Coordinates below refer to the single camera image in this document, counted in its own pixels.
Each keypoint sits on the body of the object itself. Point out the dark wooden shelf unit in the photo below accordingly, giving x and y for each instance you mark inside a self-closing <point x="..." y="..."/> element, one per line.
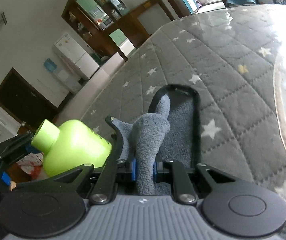
<point x="85" y="17"/>

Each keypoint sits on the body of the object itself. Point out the green plastic bottle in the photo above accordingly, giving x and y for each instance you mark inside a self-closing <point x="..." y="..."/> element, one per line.
<point x="68" y="146"/>

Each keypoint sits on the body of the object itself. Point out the grey quilted star table cover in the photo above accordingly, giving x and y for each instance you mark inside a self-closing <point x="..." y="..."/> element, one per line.
<point x="230" y="57"/>

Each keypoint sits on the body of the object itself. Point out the blue wall box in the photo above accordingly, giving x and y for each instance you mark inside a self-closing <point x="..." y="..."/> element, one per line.
<point x="49" y="65"/>

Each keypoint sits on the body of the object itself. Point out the dark grey cleaning cloth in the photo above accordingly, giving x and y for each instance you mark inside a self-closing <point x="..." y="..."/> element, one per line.
<point x="170" y="130"/>

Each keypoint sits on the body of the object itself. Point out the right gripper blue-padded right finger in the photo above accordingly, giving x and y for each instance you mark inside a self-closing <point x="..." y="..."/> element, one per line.
<point x="155" y="171"/>

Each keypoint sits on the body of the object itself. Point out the dark television screen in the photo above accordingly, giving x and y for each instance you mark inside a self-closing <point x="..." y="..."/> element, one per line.
<point x="23" y="102"/>

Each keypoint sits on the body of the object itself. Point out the white refrigerator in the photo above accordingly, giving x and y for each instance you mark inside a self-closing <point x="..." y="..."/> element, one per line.
<point x="75" y="57"/>

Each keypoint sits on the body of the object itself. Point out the microwave oven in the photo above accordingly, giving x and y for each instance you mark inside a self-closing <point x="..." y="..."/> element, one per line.
<point x="106" y="22"/>

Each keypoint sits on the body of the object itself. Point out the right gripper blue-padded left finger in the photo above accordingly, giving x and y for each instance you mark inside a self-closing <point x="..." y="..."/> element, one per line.
<point x="133" y="169"/>

